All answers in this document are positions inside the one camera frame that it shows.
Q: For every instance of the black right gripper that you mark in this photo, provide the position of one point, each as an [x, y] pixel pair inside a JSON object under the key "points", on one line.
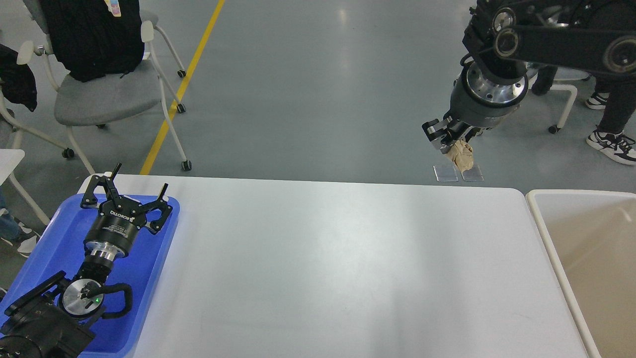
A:
{"points": [[476, 104]]}

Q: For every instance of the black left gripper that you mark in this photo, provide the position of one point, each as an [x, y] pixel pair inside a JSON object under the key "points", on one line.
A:
{"points": [[115, 224]]}

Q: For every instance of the brown paper ball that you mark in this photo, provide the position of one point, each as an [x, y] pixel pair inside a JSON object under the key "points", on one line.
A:
{"points": [[461, 155]]}

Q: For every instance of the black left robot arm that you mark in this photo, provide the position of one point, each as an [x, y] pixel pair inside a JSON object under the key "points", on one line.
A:
{"points": [[55, 318]]}

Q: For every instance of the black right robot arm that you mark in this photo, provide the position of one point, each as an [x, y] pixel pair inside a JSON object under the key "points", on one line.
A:
{"points": [[504, 36]]}

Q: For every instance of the left floor socket plate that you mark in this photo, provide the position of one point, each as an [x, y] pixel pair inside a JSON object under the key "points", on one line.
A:
{"points": [[446, 173]]}

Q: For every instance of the floor socket plate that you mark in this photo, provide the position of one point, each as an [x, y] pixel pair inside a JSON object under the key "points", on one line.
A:
{"points": [[473, 175], [446, 173]]}

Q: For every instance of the right floor socket plate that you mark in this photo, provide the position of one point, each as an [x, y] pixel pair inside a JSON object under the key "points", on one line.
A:
{"points": [[473, 175]]}

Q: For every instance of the blue plastic tray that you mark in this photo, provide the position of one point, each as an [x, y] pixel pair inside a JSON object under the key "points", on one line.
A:
{"points": [[61, 248]]}

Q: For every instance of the white sneaker at left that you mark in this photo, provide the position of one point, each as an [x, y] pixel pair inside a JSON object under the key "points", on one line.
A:
{"points": [[16, 234]]}

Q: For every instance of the white side table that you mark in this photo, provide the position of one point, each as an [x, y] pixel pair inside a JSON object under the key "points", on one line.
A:
{"points": [[9, 160]]}

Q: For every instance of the seated person in black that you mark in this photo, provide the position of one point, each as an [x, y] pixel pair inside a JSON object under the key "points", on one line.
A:
{"points": [[616, 96]]}

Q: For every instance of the black garment at left edge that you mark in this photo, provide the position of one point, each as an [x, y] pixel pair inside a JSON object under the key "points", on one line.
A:
{"points": [[17, 80]]}

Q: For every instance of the black jacket on chair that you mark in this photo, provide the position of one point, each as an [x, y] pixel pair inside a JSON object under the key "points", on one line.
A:
{"points": [[90, 41]]}

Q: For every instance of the beige plastic bin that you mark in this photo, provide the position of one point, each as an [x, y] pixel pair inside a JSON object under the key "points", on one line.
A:
{"points": [[590, 238]]}

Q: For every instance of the grey chair with white frame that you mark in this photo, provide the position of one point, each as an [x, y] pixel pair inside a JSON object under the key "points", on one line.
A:
{"points": [[107, 99]]}

